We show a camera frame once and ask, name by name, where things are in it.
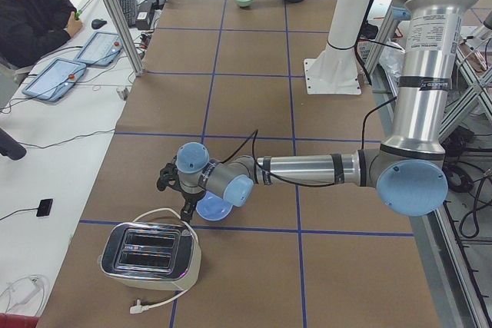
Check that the blue bowl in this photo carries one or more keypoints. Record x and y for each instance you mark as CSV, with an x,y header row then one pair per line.
x,y
213,208

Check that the blue teach pendant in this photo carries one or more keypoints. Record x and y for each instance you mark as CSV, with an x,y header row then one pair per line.
x,y
101,49
55,80

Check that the small black puck device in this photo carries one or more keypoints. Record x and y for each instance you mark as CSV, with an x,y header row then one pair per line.
x,y
44,207

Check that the black keyboard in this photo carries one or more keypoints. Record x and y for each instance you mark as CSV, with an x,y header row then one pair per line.
x,y
129,11

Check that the white toaster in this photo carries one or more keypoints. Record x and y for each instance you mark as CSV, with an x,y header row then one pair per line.
x,y
152,256

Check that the near blue teach pendant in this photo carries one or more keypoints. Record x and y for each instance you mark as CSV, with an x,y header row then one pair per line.
x,y
55,80

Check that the white charger with cable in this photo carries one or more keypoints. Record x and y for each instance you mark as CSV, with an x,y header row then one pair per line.
x,y
25,296

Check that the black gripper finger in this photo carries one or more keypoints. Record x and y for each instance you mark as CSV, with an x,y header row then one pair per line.
x,y
186,215

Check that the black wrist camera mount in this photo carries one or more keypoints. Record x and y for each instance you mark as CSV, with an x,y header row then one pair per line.
x,y
168,177

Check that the seated person in black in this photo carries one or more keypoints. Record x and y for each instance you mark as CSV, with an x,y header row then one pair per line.
x,y
31,29

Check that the aluminium frame post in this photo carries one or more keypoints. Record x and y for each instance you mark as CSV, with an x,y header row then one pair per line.
x,y
116,15

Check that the black computer mouse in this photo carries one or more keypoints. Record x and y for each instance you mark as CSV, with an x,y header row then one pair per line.
x,y
98,23

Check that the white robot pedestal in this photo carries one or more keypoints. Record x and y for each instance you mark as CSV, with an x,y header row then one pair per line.
x,y
334,71

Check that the far blue teach pendant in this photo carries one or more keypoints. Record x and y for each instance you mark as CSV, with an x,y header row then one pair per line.
x,y
101,49

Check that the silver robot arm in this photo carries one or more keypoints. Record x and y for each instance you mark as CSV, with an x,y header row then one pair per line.
x,y
406,168

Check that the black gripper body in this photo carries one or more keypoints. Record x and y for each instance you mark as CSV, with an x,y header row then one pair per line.
x,y
188,197

